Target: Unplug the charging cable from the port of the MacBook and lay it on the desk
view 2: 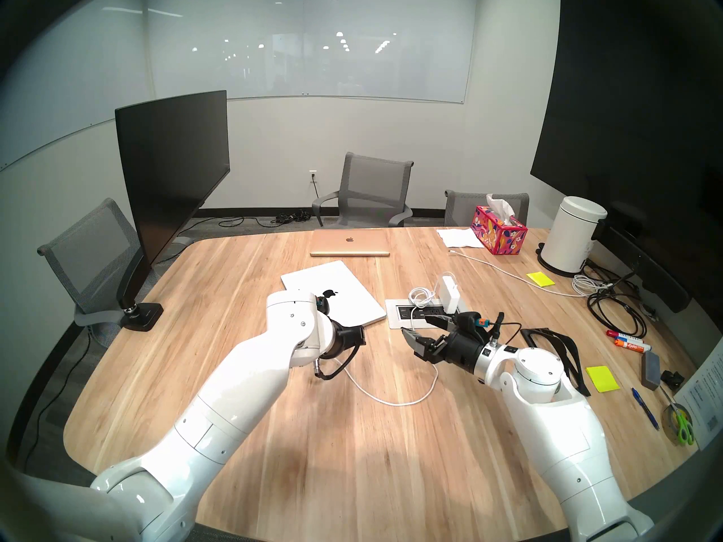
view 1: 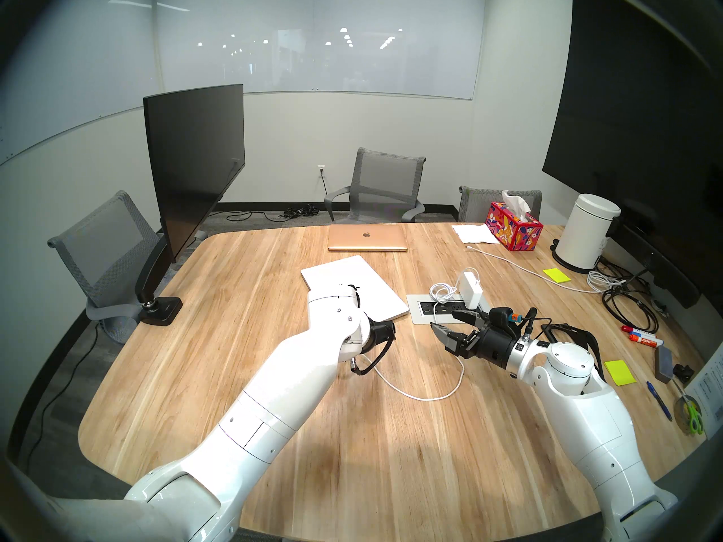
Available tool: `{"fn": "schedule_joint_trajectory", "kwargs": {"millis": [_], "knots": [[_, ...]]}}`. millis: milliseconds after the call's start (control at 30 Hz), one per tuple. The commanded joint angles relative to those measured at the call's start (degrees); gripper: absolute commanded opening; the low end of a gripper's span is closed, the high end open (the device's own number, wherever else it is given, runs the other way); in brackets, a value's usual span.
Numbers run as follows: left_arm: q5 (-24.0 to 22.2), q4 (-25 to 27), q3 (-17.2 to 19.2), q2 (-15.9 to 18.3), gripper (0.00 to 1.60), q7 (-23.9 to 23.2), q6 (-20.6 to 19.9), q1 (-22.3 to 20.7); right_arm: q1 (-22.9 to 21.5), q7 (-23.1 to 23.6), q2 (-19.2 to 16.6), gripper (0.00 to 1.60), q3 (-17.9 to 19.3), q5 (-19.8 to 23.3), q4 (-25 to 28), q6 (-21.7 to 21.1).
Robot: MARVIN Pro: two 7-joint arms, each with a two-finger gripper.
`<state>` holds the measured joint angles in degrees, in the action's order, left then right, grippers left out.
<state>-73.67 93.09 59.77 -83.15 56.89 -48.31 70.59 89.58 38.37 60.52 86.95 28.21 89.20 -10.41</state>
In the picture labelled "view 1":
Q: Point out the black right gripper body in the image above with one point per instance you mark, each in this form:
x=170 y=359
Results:
x=496 y=345

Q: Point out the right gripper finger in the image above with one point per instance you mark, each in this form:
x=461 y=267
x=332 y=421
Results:
x=451 y=339
x=470 y=316

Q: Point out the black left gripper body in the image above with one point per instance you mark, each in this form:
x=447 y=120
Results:
x=379 y=335

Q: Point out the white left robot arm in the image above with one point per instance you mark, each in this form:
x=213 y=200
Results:
x=282 y=388

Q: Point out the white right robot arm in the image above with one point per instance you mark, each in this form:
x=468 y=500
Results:
x=593 y=422

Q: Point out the silver MacBook laptop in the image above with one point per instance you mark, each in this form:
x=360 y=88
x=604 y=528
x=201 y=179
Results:
x=333 y=275

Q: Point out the gold MacBook laptop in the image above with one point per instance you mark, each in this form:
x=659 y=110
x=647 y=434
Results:
x=367 y=239

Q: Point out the white power adapter brick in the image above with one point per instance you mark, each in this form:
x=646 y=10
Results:
x=469 y=289

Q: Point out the grey table power outlet plate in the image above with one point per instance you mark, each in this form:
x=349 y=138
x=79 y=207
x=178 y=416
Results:
x=418 y=316

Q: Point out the white paper napkin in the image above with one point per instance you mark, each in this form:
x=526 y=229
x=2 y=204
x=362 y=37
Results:
x=471 y=233

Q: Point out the yellow sticky note pad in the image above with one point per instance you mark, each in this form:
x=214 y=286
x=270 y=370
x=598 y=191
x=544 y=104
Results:
x=619 y=372
x=557 y=275

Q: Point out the red floral tissue box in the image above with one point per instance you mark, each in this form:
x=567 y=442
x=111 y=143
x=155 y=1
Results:
x=511 y=230

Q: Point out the grey mesh office chair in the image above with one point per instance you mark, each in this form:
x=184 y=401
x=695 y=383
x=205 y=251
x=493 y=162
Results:
x=107 y=247
x=480 y=205
x=387 y=176

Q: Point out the red whiteboard marker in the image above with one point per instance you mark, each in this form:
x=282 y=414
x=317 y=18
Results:
x=635 y=331

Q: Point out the white cylindrical bin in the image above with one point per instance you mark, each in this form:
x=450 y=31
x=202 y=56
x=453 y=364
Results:
x=587 y=230

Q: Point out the white Expo marker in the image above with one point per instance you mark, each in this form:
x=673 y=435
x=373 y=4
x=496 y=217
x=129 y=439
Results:
x=647 y=339

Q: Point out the grey whiteboard eraser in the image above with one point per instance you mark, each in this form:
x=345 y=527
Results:
x=663 y=365

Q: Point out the blue pen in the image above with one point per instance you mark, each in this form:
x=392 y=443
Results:
x=660 y=401

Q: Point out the small black clip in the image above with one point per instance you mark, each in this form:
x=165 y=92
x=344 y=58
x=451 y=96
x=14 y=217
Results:
x=682 y=372

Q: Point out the black video bar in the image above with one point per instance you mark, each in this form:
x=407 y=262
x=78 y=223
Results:
x=672 y=275

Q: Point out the clear tape roll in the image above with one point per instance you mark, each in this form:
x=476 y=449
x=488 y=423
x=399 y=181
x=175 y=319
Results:
x=682 y=419

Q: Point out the white printed paper sheet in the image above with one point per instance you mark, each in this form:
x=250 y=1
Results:
x=711 y=388

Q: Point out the black curved monitor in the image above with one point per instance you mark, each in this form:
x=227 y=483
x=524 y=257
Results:
x=192 y=162

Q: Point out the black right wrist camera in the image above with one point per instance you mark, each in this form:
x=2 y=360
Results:
x=500 y=316

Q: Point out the large black wall screen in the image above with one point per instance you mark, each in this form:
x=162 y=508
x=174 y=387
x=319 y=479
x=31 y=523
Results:
x=632 y=106

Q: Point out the glass wall whiteboard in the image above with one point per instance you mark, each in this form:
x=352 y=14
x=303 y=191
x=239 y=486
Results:
x=73 y=66
x=316 y=38

